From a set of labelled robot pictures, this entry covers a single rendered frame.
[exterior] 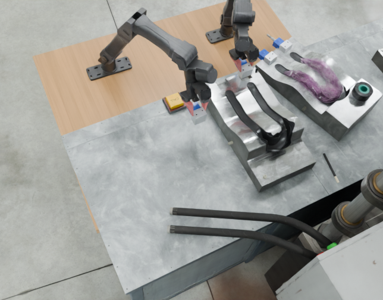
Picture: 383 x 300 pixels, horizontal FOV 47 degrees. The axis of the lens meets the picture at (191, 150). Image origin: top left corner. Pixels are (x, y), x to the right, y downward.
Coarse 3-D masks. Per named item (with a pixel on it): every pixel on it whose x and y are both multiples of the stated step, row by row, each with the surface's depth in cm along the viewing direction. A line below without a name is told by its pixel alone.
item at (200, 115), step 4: (196, 104) 175; (196, 108) 174; (200, 108) 173; (196, 112) 172; (200, 112) 172; (204, 112) 172; (192, 116) 173; (196, 116) 171; (200, 116) 171; (204, 116) 172; (192, 120) 175; (196, 120) 172; (200, 120) 174; (204, 120) 176
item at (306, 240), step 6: (324, 222) 172; (330, 222) 172; (300, 234) 171; (306, 234) 169; (300, 240) 173; (306, 240) 168; (342, 240) 168; (306, 246) 170; (312, 246) 167; (318, 252) 166
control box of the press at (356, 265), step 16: (352, 240) 97; (368, 240) 97; (320, 256) 95; (336, 256) 95; (352, 256) 95; (368, 256) 95; (304, 272) 104; (320, 272) 95; (336, 272) 93; (352, 272) 93; (368, 272) 94; (288, 288) 116; (304, 288) 106; (320, 288) 98; (336, 288) 92; (352, 288) 92; (368, 288) 92
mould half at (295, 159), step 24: (216, 96) 184; (240, 96) 186; (264, 96) 187; (216, 120) 187; (240, 120) 180; (264, 120) 178; (240, 144) 173; (264, 144) 170; (264, 168) 173; (288, 168) 174
